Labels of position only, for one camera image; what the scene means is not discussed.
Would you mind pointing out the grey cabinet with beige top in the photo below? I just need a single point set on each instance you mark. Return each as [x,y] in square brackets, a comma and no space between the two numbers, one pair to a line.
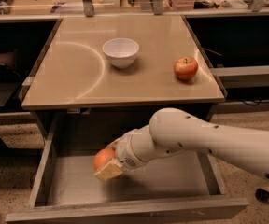
[75,73]

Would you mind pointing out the open grey drawer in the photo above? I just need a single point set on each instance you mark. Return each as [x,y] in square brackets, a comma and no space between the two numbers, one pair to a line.
[186,187]

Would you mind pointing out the black chair leg caster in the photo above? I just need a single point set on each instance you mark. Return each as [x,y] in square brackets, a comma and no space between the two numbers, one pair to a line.
[262,195]

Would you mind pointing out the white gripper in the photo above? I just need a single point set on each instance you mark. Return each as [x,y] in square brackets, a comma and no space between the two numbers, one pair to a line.
[125,153]

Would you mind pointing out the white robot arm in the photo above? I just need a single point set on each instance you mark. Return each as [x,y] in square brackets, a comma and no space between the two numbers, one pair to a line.
[171,131]

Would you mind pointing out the white bowl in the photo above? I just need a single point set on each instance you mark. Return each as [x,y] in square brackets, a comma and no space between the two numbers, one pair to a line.
[121,52]

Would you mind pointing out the red apple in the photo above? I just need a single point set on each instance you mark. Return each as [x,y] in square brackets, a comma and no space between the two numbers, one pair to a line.
[185,68]

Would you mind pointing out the orange fruit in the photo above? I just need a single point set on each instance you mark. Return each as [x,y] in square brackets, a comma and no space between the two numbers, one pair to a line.
[102,156]

